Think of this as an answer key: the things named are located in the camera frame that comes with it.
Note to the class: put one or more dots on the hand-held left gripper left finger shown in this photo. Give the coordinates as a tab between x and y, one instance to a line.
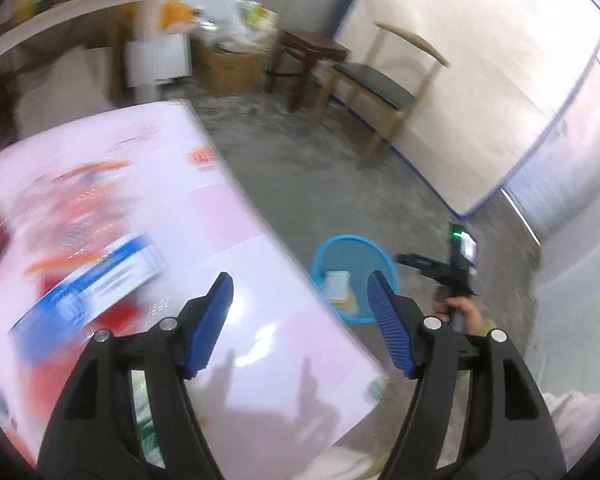
210	327

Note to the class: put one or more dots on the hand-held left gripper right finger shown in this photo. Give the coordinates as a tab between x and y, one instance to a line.
390	330

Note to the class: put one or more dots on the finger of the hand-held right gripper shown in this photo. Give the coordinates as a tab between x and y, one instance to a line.
420	262

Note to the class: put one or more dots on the blue mesh plastic basket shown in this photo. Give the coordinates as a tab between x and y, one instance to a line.
352	250

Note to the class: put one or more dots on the person's right hand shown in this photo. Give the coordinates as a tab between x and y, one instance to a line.
472	316

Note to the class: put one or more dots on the yellow packet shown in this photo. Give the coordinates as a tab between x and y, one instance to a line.
351	306

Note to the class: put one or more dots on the white blue packet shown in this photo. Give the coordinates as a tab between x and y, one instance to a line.
336	285

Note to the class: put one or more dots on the pink printed tablecloth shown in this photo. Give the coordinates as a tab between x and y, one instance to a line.
260	240

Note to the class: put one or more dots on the blue white carton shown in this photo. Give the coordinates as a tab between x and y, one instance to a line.
85	290

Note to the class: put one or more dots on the white panel with blue edging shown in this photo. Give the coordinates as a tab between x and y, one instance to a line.
570	160
480	85

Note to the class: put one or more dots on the wooden chair with dark seat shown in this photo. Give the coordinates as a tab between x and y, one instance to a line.
375	82

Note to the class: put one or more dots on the dark wooden stool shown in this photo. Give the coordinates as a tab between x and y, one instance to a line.
312	42

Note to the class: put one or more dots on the cardboard box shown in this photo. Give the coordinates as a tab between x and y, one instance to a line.
227	72

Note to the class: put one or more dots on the white storage cabinet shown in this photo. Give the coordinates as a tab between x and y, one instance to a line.
155	60

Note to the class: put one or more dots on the white plastic bag with cartons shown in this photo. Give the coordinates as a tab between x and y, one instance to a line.
257	20

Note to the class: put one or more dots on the yellow plastic bag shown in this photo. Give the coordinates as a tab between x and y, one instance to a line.
177	15

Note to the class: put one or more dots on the white side table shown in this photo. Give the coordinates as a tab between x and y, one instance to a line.
55	15

